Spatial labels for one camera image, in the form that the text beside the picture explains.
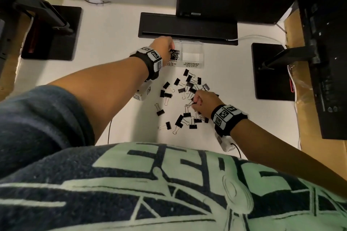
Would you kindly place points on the person's left hand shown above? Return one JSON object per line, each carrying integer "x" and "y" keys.
{"x": 164, "y": 48}

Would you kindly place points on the person's right hand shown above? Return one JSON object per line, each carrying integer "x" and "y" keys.
{"x": 208, "y": 103}

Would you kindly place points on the heap of small binder clips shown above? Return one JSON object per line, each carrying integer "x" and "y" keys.
{"x": 174, "y": 54}

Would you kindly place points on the clear two-compartment plastic box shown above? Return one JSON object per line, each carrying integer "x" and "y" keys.
{"x": 192, "y": 52}

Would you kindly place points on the pile of black binder clips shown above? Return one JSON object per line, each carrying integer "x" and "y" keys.
{"x": 179, "y": 121}

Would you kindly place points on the person's right forearm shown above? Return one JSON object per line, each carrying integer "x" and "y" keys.
{"x": 284, "y": 152}

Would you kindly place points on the person's left forearm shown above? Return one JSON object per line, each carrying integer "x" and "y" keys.
{"x": 103, "y": 95}

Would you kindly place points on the brown cardboard box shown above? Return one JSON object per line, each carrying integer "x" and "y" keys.
{"x": 311, "y": 130}

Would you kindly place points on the black left wristband with markers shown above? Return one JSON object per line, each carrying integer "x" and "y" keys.
{"x": 147, "y": 63}

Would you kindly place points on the black wristband with markers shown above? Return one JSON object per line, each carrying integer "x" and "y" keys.
{"x": 229, "y": 119}
{"x": 147, "y": 63}

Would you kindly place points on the black right wristband with markers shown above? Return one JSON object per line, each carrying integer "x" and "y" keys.
{"x": 229, "y": 119}

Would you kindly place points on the black centre monitor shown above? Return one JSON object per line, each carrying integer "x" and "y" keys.
{"x": 189, "y": 29}

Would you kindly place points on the black monitor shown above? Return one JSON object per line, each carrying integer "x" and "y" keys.
{"x": 189, "y": 29}
{"x": 8, "y": 8}
{"x": 330, "y": 49}

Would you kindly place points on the black monitor stand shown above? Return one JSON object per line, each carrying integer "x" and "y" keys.
{"x": 62, "y": 38}
{"x": 271, "y": 84}

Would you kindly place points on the grey shirt with green print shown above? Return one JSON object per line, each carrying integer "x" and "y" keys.
{"x": 135, "y": 184}

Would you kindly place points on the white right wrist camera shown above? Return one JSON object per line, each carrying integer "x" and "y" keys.
{"x": 225, "y": 144}

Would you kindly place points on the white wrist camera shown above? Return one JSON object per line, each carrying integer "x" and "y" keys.
{"x": 142, "y": 92}
{"x": 225, "y": 144}

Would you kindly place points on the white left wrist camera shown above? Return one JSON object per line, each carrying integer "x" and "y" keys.
{"x": 142, "y": 92}

